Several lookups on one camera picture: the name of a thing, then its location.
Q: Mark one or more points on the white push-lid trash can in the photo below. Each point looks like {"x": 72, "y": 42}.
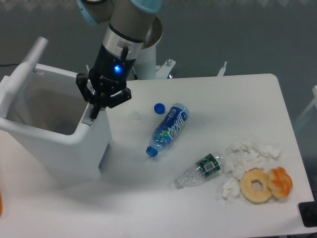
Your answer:
{"x": 43, "y": 109}

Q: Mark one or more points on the black device at edge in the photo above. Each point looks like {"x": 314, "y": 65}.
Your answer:
{"x": 308, "y": 212}

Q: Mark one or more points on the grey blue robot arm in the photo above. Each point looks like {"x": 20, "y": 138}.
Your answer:
{"x": 128, "y": 24}

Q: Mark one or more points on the orange twisted bread roll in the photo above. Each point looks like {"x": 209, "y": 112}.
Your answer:
{"x": 279, "y": 182}

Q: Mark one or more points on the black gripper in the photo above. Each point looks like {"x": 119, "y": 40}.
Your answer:
{"x": 108, "y": 76}

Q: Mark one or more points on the ring doughnut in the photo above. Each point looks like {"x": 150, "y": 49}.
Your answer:
{"x": 253, "y": 186}

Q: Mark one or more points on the large crumpled white tissue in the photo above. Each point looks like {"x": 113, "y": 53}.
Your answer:
{"x": 243, "y": 156}

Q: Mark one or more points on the small crumpled white tissue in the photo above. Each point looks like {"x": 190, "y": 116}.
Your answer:
{"x": 231, "y": 190}

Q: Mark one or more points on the white metal frame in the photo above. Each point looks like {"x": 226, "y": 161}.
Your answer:
{"x": 168, "y": 70}

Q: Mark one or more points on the blue label plastic bottle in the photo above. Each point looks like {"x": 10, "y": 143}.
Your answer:
{"x": 168, "y": 129}

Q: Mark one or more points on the white bottle cap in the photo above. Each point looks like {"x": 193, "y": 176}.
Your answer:
{"x": 135, "y": 116}

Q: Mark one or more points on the green label clear bottle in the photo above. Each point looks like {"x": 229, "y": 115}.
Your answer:
{"x": 201, "y": 171}

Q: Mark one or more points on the blue bottle cap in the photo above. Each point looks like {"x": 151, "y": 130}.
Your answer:
{"x": 159, "y": 108}

